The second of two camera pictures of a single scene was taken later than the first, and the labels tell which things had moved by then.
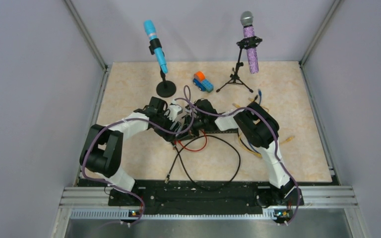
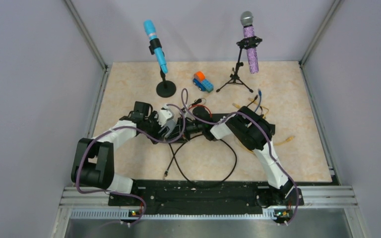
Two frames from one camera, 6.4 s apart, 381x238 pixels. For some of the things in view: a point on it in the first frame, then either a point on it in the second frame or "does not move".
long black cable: x=166 y=178 to x=173 y=156
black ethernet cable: x=256 y=97 does not move
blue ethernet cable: x=260 y=93 does not move
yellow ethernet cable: x=239 y=138 does not move
